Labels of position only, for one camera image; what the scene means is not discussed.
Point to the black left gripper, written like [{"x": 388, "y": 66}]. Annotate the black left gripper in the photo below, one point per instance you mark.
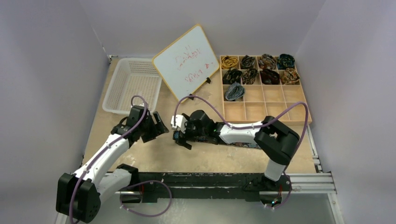
[{"x": 158, "y": 129}]

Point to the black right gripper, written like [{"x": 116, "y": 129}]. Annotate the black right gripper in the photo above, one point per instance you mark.
[{"x": 184, "y": 133}]

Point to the navy floral patterned tie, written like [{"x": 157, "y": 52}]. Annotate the navy floral patterned tie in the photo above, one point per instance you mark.
[{"x": 203, "y": 139}]

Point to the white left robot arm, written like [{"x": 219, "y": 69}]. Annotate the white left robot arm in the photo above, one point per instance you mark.
[{"x": 79, "y": 195}]

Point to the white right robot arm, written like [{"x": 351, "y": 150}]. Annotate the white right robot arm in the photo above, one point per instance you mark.
[{"x": 274, "y": 138}]

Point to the white plastic basket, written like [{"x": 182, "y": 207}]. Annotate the white plastic basket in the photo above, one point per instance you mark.
[{"x": 132, "y": 76}]

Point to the grey rolled tie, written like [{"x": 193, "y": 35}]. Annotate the grey rolled tie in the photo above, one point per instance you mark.
[{"x": 234, "y": 92}]

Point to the black gold rolled tie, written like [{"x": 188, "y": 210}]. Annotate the black gold rolled tie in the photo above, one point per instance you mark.
[{"x": 232, "y": 76}]

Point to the yellow rolled tie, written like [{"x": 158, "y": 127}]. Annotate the yellow rolled tie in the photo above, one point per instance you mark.
[{"x": 227, "y": 62}]

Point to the wooden compartment tray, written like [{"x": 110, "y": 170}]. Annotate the wooden compartment tray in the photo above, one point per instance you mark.
[{"x": 261, "y": 100}]

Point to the dark olive rolled tie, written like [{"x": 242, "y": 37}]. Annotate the dark olive rolled tie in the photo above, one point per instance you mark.
[{"x": 249, "y": 76}]

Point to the dark maroon rolled tie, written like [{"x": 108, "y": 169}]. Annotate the dark maroon rolled tie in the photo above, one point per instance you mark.
[{"x": 269, "y": 77}]

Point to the brown patterned rolled tie top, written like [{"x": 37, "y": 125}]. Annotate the brown patterned rolled tie top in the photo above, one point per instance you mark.
[{"x": 267, "y": 61}]

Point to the orange brown rolled tie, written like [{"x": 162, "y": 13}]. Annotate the orange brown rolled tie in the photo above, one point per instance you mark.
[{"x": 290, "y": 76}]

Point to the teal dark rolled tie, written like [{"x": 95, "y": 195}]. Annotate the teal dark rolled tie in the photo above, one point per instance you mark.
[{"x": 285, "y": 61}]

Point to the white board with yellow frame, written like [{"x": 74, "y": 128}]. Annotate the white board with yellow frame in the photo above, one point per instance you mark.
[{"x": 187, "y": 63}]

